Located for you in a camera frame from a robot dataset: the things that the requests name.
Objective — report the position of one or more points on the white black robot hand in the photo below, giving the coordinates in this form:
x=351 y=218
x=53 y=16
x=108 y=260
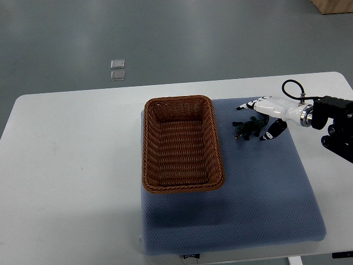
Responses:
x=281 y=109

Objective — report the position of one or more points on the dark toy crocodile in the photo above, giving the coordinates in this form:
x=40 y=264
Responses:
x=252 y=126

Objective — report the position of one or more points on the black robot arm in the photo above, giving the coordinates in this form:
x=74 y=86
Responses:
x=339 y=138

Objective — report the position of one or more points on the brown wicker basket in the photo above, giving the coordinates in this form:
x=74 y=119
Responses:
x=180 y=146

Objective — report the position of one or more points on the blue grey foam cushion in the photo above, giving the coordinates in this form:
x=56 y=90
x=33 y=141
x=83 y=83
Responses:
x=266 y=198

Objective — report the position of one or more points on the wooden box corner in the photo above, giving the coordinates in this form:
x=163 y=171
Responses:
x=333 y=6

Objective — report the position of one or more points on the black table control panel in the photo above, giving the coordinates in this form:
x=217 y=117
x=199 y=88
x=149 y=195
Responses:
x=339 y=255

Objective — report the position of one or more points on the lower metal floor plate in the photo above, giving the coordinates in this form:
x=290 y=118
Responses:
x=117 y=75

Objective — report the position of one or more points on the metal floor plate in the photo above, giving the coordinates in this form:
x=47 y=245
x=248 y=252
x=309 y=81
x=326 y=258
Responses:
x=117 y=63
x=117 y=75

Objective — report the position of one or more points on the upper metal floor plate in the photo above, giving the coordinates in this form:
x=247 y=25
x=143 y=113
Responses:
x=117 y=63

